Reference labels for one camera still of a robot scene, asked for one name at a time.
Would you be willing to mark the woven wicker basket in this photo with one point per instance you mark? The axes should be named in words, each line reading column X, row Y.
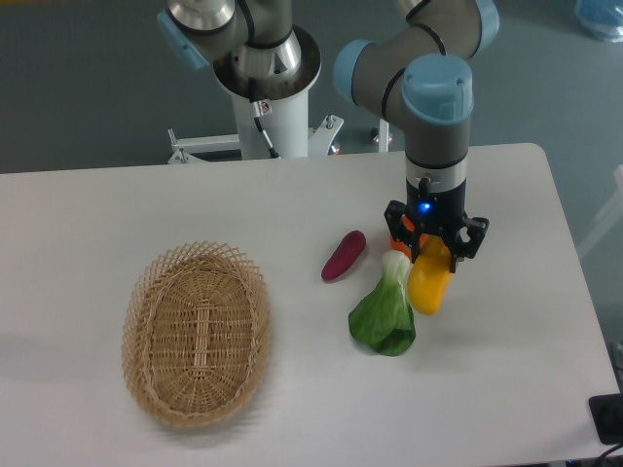
column 197, row 334

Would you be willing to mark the black device at edge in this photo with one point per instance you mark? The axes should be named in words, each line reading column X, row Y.
column 606, row 411

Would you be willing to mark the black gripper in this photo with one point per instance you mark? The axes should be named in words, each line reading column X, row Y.
column 428, row 215

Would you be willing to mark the purple sweet potato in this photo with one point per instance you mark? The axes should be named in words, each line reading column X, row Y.
column 345, row 255

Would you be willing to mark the blue plastic bag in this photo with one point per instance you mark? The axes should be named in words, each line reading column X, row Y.
column 602, row 18

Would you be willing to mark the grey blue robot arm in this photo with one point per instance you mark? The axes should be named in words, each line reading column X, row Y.
column 419, row 81

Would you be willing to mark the green bok choy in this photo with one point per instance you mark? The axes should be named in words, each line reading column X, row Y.
column 384, row 320

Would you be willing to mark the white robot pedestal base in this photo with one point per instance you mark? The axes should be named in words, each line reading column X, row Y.
column 269, row 90

